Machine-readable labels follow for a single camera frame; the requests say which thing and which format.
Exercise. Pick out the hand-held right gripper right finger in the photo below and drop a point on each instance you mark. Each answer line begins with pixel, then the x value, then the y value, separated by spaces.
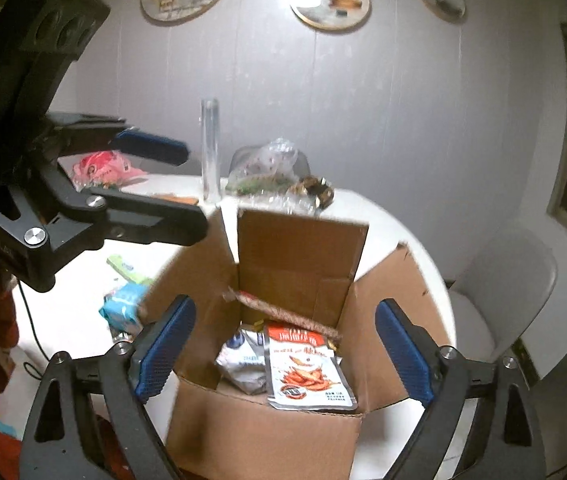
pixel 406 352

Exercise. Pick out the white and red snack packet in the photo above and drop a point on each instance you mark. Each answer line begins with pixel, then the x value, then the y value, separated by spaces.
pixel 308 375

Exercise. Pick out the green and white snack packet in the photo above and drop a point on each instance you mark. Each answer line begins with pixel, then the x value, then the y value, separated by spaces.
pixel 128 267

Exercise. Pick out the grey chair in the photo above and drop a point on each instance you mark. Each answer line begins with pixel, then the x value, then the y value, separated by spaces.
pixel 513 270

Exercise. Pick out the blue snack packet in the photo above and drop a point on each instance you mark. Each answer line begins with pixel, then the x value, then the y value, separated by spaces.
pixel 121 305

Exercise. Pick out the long dark sausage stick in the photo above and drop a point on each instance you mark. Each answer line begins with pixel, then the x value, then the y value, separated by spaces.
pixel 283 314

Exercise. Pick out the orange coaster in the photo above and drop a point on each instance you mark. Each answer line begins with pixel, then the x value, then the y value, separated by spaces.
pixel 178 199

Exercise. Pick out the small round wall picture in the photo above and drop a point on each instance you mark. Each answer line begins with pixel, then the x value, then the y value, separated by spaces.
pixel 442 0

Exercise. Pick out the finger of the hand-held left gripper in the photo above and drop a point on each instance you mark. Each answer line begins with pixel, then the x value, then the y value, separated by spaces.
pixel 163 222
pixel 153 147

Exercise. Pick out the pink plastic bag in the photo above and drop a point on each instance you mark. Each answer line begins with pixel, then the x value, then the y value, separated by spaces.
pixel 103 167

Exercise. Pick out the gold foil item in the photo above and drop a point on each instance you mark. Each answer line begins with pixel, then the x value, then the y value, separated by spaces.
pixel 313 190

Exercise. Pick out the silver snack packet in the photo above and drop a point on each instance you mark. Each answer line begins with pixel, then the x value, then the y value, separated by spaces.
pixel 243 365

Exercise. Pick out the clear plastic tube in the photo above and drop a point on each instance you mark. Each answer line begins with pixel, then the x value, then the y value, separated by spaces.
pixel 211 160

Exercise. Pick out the clear bag of greens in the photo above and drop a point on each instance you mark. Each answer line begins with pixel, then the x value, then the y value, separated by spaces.
pixel 263 170

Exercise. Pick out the cardboard box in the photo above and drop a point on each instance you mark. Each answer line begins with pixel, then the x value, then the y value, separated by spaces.
pixel 263 440

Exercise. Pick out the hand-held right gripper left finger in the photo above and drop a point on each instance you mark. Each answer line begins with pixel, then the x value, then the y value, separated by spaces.
pixel 163 350

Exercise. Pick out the crumpled clear wrap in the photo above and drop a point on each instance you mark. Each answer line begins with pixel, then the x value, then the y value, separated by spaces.
pixel 283 205

